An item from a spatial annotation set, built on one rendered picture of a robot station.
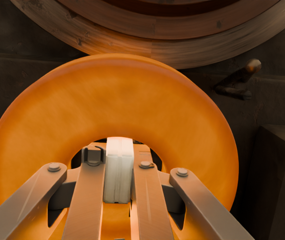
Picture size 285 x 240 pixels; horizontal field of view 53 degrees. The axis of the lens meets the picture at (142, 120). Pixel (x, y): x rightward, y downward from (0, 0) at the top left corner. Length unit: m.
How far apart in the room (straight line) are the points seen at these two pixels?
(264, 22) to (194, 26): 0.09
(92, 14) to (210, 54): 0.14
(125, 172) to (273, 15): 0.29
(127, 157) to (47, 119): 0.05
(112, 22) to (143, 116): 0.18
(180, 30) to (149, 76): 0.18
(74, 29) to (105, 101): 0.20
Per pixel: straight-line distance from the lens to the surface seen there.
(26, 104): 0.17
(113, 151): 0.15
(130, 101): 0.16
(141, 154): 0.17
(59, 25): 0.35
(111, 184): 0.16
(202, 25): 0.34
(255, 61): 0.28
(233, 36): 0.37
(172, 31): 0.33
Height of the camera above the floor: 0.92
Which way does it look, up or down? 16 degrees down
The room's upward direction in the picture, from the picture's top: 5 degrees clockwise
